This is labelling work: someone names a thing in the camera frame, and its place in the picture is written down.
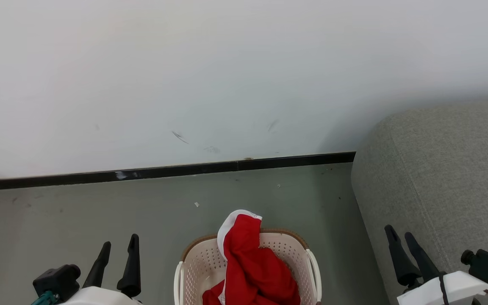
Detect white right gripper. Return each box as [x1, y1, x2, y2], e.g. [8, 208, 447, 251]
[385, 225, 488, 305]

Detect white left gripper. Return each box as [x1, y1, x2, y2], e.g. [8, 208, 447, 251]
[60, 234, 143, 305]

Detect red and white garment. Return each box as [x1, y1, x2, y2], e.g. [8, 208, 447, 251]
[202, 280, 226, 305]

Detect red garment with white stripe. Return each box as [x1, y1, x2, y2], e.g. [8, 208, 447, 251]
[217, 210, 301, 305]

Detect grey fabric sofa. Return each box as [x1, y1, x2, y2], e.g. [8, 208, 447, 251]
[351, 100, 488, 305]

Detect cream perforated laundry basket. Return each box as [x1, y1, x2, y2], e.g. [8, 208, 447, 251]
[174, 229, 322, 305]

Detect thin black right gripper cable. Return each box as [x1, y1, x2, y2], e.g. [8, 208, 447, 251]
[438, 272, 451, 305]

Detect black wall baseboard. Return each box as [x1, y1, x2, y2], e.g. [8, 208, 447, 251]
[0, 152, 356, 192]

